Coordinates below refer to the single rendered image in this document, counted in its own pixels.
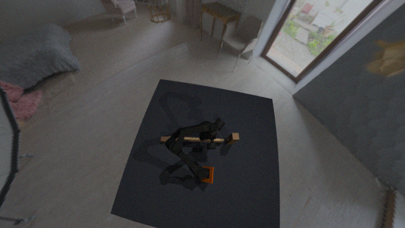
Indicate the brown wooden post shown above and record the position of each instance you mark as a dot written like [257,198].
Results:
[231,139]

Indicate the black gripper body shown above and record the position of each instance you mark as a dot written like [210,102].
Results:
[211,145]

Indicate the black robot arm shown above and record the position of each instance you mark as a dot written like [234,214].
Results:
[204,128]

